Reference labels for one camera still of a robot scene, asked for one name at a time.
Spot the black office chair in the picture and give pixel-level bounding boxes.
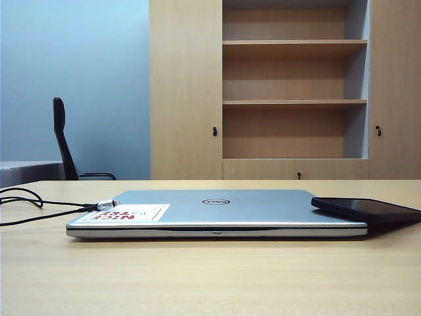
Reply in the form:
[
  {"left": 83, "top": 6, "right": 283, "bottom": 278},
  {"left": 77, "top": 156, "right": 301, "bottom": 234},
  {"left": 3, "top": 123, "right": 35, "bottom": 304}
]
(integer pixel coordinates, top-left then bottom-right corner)
[{"left": 52, "top": 97, "right": 116, "bottom": 181}]

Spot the grey desk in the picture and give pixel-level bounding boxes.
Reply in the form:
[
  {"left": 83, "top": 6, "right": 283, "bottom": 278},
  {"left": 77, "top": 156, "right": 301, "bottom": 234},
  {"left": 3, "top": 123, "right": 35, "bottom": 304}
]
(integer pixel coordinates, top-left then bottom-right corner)
[{"left": 0, "top": 160, "right": 65, "bottom": 188}]

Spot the light wooden shelf cabinet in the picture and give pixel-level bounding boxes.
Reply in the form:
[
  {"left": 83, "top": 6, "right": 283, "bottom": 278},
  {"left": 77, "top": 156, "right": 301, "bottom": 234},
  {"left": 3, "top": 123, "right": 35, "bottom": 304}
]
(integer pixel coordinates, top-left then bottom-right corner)
[{"left": 148, "top": 0, "right": 421, "bottom": 180}]

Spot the black smartphone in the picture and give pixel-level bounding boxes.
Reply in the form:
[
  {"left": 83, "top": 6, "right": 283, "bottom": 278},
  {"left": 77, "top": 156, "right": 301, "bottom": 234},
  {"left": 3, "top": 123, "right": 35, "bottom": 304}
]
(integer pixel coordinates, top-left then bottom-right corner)
[{"left": 310, "top": 196, "right": 421, "bottom": 225}]

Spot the white nice try sticker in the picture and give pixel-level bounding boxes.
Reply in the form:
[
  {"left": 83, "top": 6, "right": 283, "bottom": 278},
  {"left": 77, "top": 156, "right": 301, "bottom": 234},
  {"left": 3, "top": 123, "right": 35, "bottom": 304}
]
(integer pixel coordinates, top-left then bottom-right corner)
[{"left": 81, "top": 203, "right": 171, "bottom": 223}]

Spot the black charging cable silver plug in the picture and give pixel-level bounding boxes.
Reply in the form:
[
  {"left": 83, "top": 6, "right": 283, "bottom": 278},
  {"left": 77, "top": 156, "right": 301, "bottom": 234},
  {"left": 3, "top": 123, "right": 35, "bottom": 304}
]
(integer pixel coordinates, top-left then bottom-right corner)
[{"left": 0, "top": 187, "right": 122, "bottom": 227}]

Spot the silver Dell laptop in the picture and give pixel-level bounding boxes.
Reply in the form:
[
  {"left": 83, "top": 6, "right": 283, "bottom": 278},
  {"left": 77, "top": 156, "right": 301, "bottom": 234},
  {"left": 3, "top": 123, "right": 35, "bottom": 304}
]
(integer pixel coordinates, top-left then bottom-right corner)
[{"left": 65, "top": 189, "right": 368, "bottom": 238}]

